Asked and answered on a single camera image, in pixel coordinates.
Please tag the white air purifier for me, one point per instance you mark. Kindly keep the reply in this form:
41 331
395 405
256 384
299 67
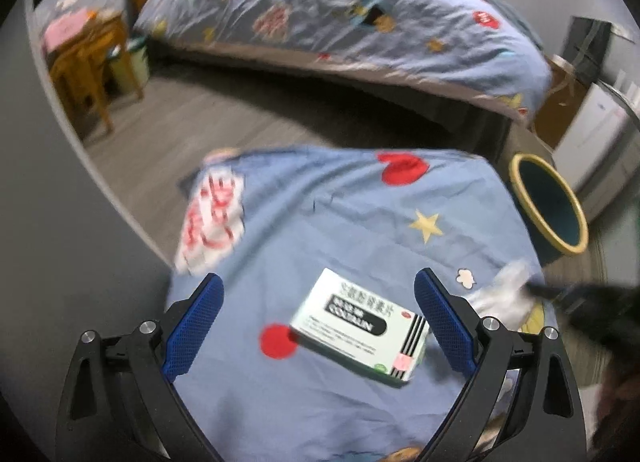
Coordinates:
600 142

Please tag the small cream bin green lid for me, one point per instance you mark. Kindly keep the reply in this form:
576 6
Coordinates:
127 67

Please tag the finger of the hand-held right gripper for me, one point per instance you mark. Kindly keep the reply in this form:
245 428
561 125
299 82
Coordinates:
545 290

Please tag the white green medicine box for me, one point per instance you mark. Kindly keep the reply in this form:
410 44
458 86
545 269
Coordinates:
360 327

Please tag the printed blue cloth cover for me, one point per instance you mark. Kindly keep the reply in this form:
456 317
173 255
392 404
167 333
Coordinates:
325 222

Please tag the black monitor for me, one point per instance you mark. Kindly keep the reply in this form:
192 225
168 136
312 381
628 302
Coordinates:
587 47

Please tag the wooden side table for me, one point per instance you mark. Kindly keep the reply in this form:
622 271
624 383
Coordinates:
85 77

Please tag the white tissue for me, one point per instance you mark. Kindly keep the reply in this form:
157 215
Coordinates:
502 294

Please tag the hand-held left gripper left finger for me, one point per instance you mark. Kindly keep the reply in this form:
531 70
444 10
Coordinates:
195 327

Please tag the teal bin with yellow rim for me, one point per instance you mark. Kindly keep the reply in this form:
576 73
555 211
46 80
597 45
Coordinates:
550 207

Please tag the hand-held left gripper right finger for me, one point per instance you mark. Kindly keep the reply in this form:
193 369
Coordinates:
445 327

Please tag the pink cloth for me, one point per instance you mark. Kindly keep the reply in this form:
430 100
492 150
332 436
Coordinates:
65 29

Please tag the wooden nightstand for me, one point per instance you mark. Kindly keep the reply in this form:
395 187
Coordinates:
555 117

